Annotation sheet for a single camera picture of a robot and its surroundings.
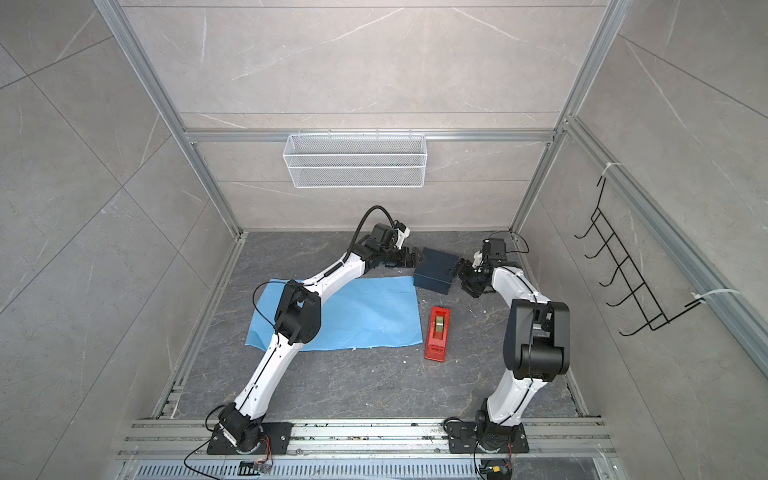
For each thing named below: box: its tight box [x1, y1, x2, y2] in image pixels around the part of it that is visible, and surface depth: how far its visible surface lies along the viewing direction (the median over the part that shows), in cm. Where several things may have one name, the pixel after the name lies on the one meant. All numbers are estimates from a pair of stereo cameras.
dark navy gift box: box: [413, 247, 459, 295], surface depth 99 cm
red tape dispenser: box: [424, 306, 451, 363], surface depth 88 cm
